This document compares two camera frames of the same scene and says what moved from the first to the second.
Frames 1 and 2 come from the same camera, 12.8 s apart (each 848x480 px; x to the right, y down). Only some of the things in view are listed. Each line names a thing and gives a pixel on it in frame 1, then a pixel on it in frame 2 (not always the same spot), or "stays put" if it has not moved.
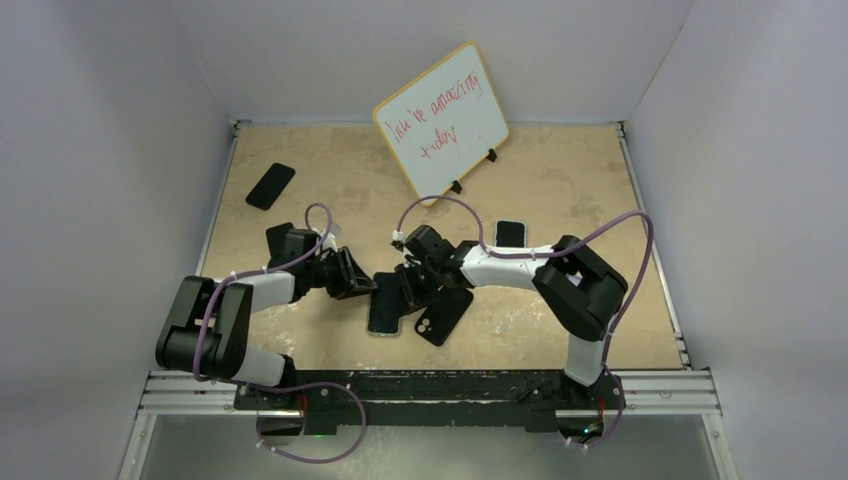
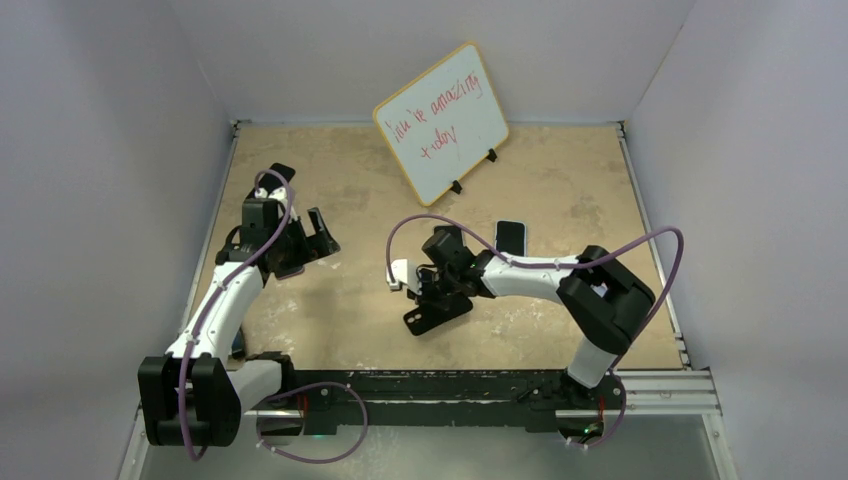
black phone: [385, 307] -> [447, 235]
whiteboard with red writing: [445, 122] stays put
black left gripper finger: [358, 280] -> [329, 246]
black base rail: [436, 400] stays put
